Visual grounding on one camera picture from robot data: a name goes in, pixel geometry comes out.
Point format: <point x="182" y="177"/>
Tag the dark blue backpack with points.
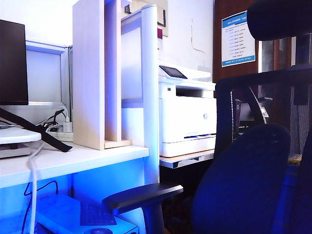
<point x="36" y="130"/>

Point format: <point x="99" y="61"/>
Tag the black chair armrest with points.
<point x="141" y="196"/>

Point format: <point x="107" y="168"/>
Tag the dark chair lumbar cushion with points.
<point x="243" y="175"/>

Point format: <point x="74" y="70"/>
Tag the grey desk partition panel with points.
<point x="44" y="73"/>

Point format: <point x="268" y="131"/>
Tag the black chair headrest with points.
<point x="278" y="19"/>

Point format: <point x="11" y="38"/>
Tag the white HP printer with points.
<point x="187" y="122"/>

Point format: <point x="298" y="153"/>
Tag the wooden printer table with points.
<point x="180" y="159"/>

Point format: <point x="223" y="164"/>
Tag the light wooden file organizer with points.
<point x="89" y="73"/>

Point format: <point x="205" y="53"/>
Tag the white plug charger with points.
<point x="67" y="127"/>

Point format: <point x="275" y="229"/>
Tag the dark brown wooden door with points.
<point x="217" y="48"/>

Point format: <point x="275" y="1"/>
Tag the white power strip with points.
<point x="64" y="137"/>

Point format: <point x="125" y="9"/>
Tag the dark keyboard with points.
<point x="96" y="215"/>

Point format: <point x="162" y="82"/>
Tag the white monitor riser shelf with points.
<point x="17" y="136"/>

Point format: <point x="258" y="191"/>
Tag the grey monitor stand base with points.
<point x="12" y="152"/>

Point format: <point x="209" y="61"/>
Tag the black computer monitor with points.
<point x="12" y="63"/>

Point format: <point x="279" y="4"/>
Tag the white partition post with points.
<point x="150" y="73"/>

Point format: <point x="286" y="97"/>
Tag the magenta wall sticker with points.
<point x="160" y="33"/>

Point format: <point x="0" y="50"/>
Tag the dark picture frame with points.
<point x="161" y="18"/>

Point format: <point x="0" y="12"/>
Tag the blue bordered wall poster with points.
<point x="237" y="39"/>

